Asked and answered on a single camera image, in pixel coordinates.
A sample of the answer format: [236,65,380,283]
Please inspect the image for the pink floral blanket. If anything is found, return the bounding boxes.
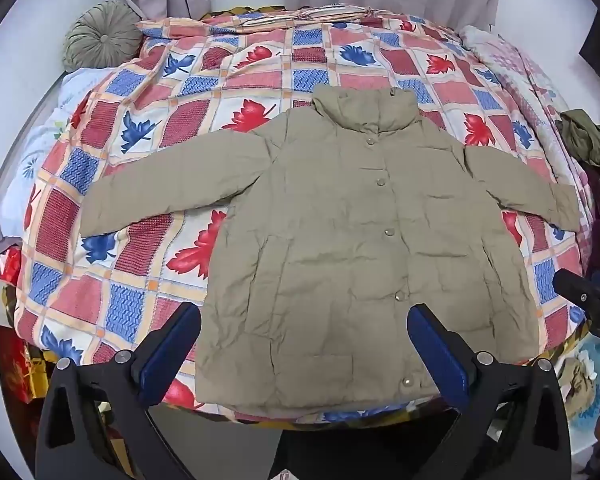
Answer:
[460,25,596,271]

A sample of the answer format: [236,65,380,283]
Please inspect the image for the light blue floral sheet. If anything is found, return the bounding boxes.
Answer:
[0,67,106,253]

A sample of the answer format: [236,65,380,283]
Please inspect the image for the leaf print patchwork quilt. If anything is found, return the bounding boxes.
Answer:
[15,7,588,428]

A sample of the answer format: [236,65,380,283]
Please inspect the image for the red gift bag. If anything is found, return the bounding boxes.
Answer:
[0,247,48,406]

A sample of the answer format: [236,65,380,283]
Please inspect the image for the olive green garment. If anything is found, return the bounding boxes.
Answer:
[555,109,600,171]

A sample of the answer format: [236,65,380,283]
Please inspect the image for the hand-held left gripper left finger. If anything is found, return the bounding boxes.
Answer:
[35,302,203,480]

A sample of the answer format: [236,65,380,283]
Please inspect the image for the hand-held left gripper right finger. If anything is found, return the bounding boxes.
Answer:
[406,302,573,480]

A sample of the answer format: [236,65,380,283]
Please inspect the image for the striped pillow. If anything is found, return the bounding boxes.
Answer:
[235,4,376,28]

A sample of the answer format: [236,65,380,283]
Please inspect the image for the khaki puffer jacket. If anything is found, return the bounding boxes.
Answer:
[79,84,581,418]

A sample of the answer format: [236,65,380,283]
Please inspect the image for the round green pleated cushion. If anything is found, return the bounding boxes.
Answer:
[62,1,143,73]

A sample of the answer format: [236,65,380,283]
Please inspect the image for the blue printed bag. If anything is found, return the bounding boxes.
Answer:
[555,330,600,441]

